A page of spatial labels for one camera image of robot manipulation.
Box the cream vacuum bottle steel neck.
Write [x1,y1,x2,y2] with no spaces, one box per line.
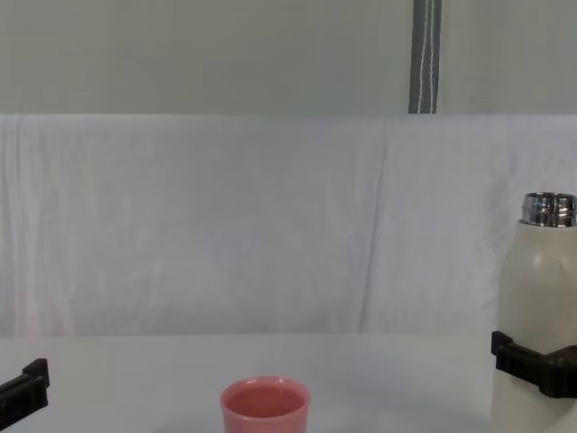
[491,192,577,433]

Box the white table cloth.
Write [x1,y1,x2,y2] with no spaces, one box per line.
[0,333,577,433]

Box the pink cup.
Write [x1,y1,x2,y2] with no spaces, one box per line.
[219,376,312,433]

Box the white curtain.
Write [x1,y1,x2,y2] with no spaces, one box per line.
[0,113,577,337]

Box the grey striped post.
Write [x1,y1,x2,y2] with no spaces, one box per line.
[408,0,441,115]

